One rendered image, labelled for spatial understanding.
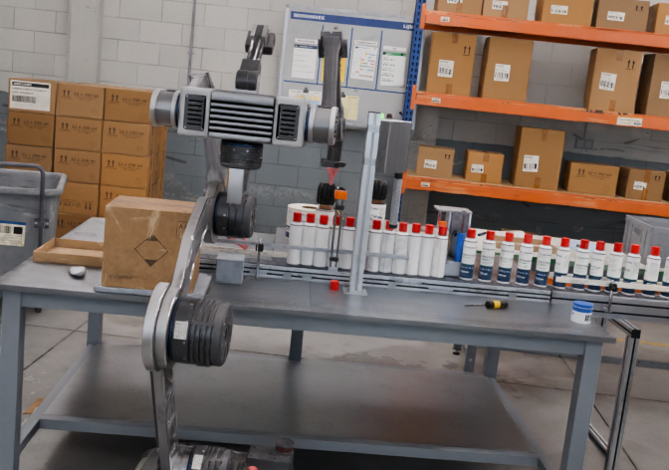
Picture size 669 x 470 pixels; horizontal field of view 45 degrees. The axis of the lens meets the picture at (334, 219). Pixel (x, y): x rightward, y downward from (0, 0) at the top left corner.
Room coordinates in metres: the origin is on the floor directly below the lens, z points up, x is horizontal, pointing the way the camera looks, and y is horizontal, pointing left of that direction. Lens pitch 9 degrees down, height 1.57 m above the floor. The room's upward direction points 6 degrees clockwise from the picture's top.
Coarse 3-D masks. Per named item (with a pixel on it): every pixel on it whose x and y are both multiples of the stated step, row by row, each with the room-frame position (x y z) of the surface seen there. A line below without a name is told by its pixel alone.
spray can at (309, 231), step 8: (312, 216) 3.05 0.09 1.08; (304, 224) 3.06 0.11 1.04; (312, 224) 3.05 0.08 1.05; (304, 232) 3.05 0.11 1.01; (312, 232) 3.04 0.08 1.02; (304, 240) 3.05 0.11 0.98; (312, 240) 3.05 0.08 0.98; (304, 256) 3.04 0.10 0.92; (312, 256) 3.05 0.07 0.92; (304, 264) 3.04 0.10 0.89; (312, 264) 3.06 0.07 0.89
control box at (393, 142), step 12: (384, 120) 2.91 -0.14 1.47; (396, 120) 2.96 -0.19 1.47; (384, 132) 2.90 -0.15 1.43; (396, 132) 2.94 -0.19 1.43; (408, 132) 3.02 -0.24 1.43; (384, 144) 2.90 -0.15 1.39; (396, 144) 2.95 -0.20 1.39; (408, 144) 3.03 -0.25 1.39; (384, 156) 2.90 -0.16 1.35; (396, 156) 2.96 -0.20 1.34; (384, 168) 2.90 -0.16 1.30; (396, 168) 2.97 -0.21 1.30
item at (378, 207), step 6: (378, 180) 3.65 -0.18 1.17; (384, 180) 3.67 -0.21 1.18; (378, 186) 3.64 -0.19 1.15; (384, 186) 3.66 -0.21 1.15; (372, 192) 3.65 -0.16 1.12; (378, 192) 3.64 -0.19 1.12; (384, 192) 3.66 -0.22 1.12; (372, 198) 3.65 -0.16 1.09; (378, 198) 3.64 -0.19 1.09; (384, 198) 3.66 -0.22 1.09; (372, 204) 3.64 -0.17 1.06; (378, 204) 3.64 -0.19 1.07; (384, 204) 3.66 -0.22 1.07; (372, 210) 3.64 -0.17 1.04; (378, 210) 3.64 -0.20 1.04; (384, 210) 3.66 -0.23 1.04; (384, 216) 3.67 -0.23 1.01
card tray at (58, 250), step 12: (60, 240) 3.13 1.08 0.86; (72, 240) 3.13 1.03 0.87; (84, 240) 3.13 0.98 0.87; (36, 252) 2.87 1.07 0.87; (48, 252) 2.87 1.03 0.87; (60, 252) 3.04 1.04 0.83; (72, 252) 3.06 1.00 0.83; (84, 252) 3.08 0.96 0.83; (96, 252) 3.10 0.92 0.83; (72, 264) 2.88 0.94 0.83; (84, 264) 2.88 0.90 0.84; (96, 264) 2.88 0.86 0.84
